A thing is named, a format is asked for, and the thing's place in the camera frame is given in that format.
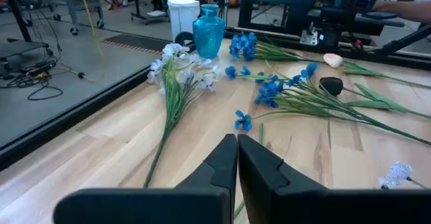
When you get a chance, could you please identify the grey wheeled metal cart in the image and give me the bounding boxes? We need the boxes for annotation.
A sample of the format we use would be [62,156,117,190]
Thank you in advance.
[60,0,105,36]

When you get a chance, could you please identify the black stand with base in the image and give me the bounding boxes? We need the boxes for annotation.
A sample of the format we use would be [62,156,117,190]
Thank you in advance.
[130,0,171,26]

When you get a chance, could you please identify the small blue flower bunch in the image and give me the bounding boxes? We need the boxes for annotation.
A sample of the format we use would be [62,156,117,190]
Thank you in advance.
[228,32,324,63]

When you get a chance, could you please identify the large blue flower bunch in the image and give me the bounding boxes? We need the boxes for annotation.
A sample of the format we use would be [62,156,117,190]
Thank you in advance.
[224,62,431,147]

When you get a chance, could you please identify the white waste bin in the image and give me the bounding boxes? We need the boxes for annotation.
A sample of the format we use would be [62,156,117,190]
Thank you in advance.
[167,0,201,42]

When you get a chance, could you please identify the black stand pole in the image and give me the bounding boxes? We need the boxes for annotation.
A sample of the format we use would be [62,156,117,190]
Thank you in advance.
[1,0,33,43]

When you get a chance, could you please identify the grey side desk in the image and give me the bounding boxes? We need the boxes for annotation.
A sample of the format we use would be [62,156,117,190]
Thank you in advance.
[362,11,405,29]

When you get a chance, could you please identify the black round frame knob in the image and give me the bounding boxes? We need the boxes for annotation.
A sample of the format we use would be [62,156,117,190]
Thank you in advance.
[174,31,195,47]

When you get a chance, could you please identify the white tulip green stem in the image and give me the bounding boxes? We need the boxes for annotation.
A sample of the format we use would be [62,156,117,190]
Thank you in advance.
[323,52,431,90]

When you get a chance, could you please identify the black hazard-striped floor mat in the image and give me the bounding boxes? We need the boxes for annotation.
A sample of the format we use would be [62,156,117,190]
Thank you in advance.
[100,34,171,56]

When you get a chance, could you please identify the yellow floor cable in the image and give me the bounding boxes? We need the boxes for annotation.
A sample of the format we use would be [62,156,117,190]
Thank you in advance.
[75,0,106,83]

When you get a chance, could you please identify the black diagonal frame strut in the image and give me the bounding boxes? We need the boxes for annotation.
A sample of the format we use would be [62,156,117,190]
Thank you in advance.
[366,22,431,56]

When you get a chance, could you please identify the black aluminium table frame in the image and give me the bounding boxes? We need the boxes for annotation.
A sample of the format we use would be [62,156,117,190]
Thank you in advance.
[0,25,431,172]

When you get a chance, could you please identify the white artificial flower bunch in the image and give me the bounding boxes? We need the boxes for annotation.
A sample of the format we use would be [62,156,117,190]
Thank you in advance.
[377,161,429,190]
[143,42,224,188]

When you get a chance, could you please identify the dark grey floor plate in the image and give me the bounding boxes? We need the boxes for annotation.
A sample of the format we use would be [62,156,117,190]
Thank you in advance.
[0,38,51,63]

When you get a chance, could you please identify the black floor cable tangle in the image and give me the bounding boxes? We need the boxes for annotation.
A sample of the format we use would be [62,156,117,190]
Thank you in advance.
[0,71,65,102]

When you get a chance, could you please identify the person's forearm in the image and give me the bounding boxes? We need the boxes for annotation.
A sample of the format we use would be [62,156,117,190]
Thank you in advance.
[372,0,431,24]

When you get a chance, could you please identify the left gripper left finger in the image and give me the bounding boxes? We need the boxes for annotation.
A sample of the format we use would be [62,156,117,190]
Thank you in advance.
[53,133,238,224]

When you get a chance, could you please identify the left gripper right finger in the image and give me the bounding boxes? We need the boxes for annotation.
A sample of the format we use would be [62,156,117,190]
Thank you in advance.
[237,134,431,224]

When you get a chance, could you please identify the blue glass vase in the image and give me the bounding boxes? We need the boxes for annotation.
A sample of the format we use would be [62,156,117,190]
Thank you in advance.
[193,3,226,59]

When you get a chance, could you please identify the black tulip green stem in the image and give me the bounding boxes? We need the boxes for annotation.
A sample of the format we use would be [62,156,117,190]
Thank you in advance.
[319,77,431,120]

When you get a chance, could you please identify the black power strip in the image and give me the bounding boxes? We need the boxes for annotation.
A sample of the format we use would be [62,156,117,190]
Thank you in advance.
[20,59,57,77]

